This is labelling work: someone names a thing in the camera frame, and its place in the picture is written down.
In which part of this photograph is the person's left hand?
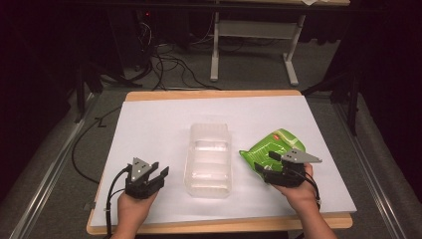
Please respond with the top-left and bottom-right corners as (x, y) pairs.
(116, 190), (159, 222)

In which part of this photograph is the black stand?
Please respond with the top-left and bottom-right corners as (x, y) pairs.
(301, 71), (361, 137)
(73, 59), (104, 124)

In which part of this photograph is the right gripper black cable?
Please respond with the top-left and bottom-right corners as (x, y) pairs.
(286, 167), (322, 211)

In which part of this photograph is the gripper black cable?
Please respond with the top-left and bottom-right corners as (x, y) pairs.
(105, 165), (131, 239)
(286, 167), (322, 211)

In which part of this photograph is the green snack bag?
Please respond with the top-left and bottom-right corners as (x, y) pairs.
(239, 127), (307, 177)

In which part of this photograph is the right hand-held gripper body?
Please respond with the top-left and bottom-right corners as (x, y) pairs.
(263, 148), (323, 188)

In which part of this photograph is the black floor cable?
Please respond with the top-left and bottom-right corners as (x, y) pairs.
(71, 105), (123, 185)

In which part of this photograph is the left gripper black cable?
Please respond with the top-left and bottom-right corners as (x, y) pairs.
(105, 165), (131, 239)

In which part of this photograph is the white metal desk frame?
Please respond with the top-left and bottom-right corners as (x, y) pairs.
(209, 0), (351, 88)

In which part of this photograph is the tangle of black cables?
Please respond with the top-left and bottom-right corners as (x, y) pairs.
(135, 13), (223, 92)

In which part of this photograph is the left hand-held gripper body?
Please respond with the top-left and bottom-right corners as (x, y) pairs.
(124, 156), (166, 200)

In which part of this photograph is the wooden table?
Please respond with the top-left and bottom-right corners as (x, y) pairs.
(86, 89), (353, 236)

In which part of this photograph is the metal floor rail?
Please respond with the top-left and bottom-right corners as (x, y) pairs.
(332, 99), (409, 239)
(8, 93), (101, 239)

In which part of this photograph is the white paper sheet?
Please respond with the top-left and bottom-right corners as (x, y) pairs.
(90, 95), (358, 228)

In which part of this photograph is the person's right hand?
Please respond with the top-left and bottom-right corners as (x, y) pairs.
(271, 161), (318, 214)

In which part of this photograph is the clear plastic container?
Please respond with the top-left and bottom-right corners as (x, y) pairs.
(183, 122), (233, 199)

